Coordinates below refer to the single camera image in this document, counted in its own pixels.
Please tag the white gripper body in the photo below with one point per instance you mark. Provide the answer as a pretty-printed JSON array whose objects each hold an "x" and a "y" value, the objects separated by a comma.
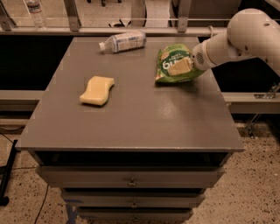
[{"x": 199, "y": 59}]

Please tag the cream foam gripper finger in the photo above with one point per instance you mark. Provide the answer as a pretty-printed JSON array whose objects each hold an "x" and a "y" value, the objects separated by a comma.
[{"x": 182, "y": 66}]

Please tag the green rice chip bag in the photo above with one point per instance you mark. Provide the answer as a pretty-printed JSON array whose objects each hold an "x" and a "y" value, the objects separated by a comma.
[{"x": 168, "y": 57}]

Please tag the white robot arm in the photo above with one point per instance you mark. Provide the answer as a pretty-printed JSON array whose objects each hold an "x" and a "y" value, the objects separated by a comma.
[{"x": 250, "y": 33}]

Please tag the clear plastic water bottle lying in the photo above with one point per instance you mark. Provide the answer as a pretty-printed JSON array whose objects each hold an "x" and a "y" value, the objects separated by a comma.
[{"x": 124, "y": 42}]

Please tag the yellow sponge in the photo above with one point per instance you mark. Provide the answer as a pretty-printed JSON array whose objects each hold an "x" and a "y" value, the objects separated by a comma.
[{"x": 97, "y": 91}]

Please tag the grey drawer cabinet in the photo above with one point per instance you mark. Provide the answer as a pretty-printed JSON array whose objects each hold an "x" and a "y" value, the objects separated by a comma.
[{"x": 142, "y": 124}]

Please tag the upright water bottle background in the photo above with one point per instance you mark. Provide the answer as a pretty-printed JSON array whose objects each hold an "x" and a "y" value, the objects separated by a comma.
[{"x": 36, "y": 11}]

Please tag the middle grey drawer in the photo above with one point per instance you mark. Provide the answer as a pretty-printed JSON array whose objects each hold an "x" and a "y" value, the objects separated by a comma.
[{"x": 133, "y": 199}]

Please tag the grey drawer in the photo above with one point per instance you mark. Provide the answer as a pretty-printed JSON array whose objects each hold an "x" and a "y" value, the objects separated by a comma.
[
  {"x": 133, "y": 199},
  {"x": 129, "y": 177},
  {"x": 137, "y": 214}
]

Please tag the top grey drawer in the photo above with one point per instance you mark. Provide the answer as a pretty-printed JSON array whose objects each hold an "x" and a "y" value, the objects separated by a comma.
[{"x": 129, "y": 177}]

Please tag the bottom grey drawer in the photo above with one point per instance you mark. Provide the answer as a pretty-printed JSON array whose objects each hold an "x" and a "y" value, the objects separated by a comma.
[{"x": 137, "y": 214}]

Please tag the black stand leg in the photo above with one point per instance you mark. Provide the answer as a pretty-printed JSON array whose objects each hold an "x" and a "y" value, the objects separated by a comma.
[{"x": 5, "y": 172}]

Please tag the metal railing frame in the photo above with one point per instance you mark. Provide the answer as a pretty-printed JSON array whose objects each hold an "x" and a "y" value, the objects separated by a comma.
[{"x": 106, "y": 17}]

